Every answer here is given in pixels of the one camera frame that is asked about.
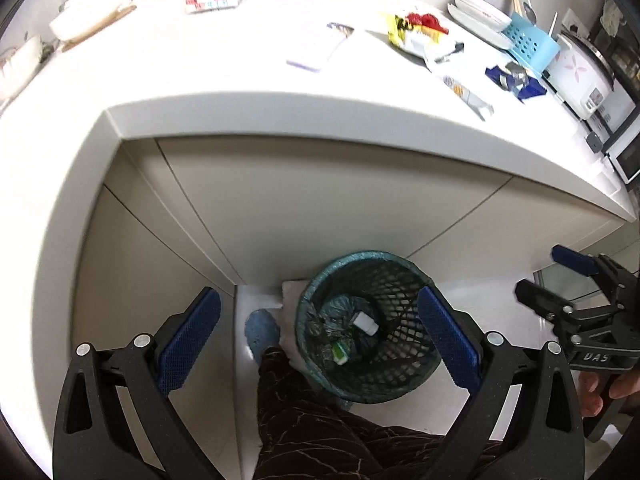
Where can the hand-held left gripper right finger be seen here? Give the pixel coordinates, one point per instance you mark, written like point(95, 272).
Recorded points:
point(450, 340)

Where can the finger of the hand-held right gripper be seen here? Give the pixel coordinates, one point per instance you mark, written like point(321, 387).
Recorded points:
point(542, 300)
point(575, 259)

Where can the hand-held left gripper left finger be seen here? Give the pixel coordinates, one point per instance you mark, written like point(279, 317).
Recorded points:
point(190, 340)

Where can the green mesh trash bin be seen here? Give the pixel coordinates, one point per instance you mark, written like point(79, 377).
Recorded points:
point(397, 280)

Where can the red mesh net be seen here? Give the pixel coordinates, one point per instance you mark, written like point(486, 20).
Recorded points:
point(425, 21)

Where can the person's right hand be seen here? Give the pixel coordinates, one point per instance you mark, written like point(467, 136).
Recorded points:
point(591, 395)

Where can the blue slipper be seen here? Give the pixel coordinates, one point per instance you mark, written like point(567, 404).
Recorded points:
point(261, 330)

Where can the small white box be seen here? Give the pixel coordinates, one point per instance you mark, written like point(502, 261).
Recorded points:
point(365, 322)

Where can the green plastic bin liner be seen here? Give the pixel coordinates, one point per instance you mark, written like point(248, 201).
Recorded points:
point(345, 310)

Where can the green and white packet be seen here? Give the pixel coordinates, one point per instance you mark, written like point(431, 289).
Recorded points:
point(341, 352)

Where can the white microwave oven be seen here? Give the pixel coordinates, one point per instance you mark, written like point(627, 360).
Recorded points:
point(627, 160)

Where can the black plug adapter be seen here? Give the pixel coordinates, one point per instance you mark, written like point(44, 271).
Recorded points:
point(594, 142)

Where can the person's brown patterned trouser leg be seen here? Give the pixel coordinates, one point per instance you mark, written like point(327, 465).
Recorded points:
point(300, 435)

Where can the beige counter cabinet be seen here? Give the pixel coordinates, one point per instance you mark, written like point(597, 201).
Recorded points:
point(300, 200)

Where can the white rice cooker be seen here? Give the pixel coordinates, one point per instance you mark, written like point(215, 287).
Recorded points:
point(575, 70)

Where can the silver stick wrapper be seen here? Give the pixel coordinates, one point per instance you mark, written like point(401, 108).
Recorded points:
point(465, 95)

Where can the blue foil wrapper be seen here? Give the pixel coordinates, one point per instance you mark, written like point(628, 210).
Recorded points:
point(500, 74)

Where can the dark metal shelf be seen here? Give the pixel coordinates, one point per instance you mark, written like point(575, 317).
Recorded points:
point(622, 60)

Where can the blue perforated utensil basket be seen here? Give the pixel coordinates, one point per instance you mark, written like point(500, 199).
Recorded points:
point(530, 42)

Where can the black plastic spoon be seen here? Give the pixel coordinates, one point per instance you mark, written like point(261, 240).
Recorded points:
point(450, 52)

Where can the white oval dish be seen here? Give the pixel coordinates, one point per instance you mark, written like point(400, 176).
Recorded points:
point(477, 35)

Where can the metal spoon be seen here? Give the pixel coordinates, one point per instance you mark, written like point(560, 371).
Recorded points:
point(529, 10)

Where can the yellow snack wrapper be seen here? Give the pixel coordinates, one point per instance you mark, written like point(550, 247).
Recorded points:
point(395, 30)

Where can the white paper sheet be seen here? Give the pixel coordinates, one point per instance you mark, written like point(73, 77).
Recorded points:
point(315, 50)

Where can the clear bubble wrap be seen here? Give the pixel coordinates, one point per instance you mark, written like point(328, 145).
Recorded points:
point(22, 67)

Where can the wooden spatula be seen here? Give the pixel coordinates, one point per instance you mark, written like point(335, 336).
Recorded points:
point(100, 26)

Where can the large white bowl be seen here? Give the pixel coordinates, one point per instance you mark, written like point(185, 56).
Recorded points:
point(85, 15)

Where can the white wall socket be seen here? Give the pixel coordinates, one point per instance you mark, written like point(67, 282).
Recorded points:
point(572, 19)

